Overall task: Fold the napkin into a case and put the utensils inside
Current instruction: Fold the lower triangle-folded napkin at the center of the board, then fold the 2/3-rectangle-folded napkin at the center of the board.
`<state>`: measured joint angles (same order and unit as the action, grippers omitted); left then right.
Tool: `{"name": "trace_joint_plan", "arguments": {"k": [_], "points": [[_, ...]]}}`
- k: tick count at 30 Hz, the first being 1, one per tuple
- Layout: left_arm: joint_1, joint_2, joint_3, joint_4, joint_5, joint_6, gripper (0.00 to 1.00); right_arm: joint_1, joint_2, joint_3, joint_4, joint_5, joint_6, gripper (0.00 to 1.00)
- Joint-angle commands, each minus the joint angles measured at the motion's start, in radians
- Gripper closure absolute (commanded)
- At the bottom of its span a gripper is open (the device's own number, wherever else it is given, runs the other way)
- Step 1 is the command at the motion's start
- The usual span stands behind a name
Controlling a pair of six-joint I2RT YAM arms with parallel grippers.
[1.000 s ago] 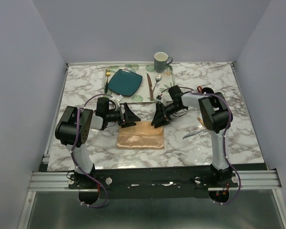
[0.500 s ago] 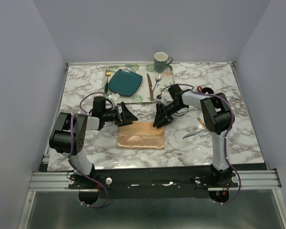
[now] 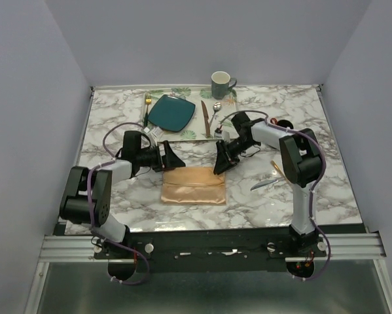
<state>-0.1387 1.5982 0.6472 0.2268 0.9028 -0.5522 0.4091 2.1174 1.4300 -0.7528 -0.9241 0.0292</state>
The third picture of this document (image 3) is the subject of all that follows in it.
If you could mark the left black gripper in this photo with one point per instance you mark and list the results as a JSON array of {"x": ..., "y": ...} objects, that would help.
[{"x": 169, "y": 161}]

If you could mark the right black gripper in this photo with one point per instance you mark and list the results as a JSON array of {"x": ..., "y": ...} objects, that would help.
[{"x": 223, "y": 162}]

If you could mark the orange cloth napkin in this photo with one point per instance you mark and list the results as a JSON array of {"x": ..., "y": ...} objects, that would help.
[{"x": 193, "y": 186}]

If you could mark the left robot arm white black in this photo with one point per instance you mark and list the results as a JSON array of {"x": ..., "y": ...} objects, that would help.
[{"x": 86, "y": 198}]

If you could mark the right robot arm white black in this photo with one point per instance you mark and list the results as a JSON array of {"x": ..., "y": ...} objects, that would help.
[{"x": 303, "y": 164}]

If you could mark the silver table knife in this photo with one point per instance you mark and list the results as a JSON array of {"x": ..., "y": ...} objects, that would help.
[{"x": 263, "y": 184}]

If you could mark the teal square plate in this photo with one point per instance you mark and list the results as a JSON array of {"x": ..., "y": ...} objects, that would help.
[{"x": 171, "y": 113}]

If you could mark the leaf pattern serving tray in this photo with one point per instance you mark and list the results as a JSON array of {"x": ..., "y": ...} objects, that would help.
[{"x": 195, "y": 130}]

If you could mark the gold spoon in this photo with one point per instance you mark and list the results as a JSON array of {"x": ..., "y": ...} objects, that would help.
[{"x": 277, "y": 168}]

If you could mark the silver spoon on tray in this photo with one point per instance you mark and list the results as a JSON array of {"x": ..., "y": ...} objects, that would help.
[{"x": 216, "y": 108}]

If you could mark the red brown small cup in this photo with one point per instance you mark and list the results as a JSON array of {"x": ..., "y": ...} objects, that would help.
[{"x": 281, "y": 124}]

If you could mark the grey green mug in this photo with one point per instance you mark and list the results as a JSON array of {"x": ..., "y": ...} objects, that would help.
[{"x": 221, "y": 84}]

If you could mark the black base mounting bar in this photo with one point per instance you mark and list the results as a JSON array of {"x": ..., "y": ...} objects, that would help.
[{"x": 247, "y": 249}]

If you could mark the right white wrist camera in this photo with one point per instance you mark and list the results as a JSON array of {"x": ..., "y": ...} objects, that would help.
[{"x": 221, "y": 134}]

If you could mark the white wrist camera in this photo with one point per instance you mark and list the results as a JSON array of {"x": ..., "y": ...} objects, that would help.
[
  {"x": 154, "y": 134},
  {"x": 221, "y": 134}
]

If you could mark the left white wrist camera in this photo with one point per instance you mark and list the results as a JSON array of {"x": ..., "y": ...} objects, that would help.
[{"x": 154, "y": 134}]

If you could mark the brown handled knife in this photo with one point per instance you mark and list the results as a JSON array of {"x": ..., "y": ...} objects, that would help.
[{"x": 206, "y": 120}]

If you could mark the gold fork green handle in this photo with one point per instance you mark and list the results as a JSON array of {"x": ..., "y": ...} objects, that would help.
[{"x": 148, "y": 102}]

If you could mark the aluminium frame rail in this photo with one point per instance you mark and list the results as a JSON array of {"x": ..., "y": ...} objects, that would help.
[{"x": 80, "y": 248}]

